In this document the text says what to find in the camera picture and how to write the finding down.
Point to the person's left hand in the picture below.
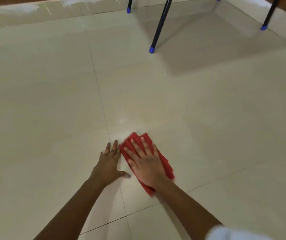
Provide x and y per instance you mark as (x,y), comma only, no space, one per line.
(106,167)

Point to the person's right hand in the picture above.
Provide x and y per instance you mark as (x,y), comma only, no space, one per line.
(148,167)

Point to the red cleaning cloth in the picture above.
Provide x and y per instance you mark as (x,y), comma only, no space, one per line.
(170,171)

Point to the person's left forearm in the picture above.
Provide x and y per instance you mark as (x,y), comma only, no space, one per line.
(70,217)

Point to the person's right forearm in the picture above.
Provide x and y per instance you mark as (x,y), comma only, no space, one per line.
(190,209)

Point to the cream tiled floor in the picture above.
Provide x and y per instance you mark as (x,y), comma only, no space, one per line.
(208,122)

